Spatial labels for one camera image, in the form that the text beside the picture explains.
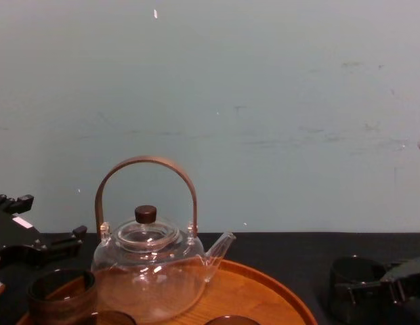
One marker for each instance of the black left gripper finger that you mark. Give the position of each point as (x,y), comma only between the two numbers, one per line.
(66,247)
(18,204)

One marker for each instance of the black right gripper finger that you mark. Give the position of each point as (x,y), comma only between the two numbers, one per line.
(399,269)
(366,290)

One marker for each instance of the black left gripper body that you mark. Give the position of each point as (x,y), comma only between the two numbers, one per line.
(13,233)

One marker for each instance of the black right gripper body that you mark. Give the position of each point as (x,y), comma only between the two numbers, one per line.
(416,291)

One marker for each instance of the dark brown glass cup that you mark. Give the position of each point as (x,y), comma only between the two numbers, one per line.
(110,318)
(355,271)
(228,320)
(61,298)

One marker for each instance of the round orange wooden tray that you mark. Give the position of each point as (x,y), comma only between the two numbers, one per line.
(250,294)

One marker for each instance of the glass lid with dark knob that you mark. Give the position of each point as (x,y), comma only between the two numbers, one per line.
(145,233)

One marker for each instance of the black table cloth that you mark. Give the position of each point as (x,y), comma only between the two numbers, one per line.
(291,247)

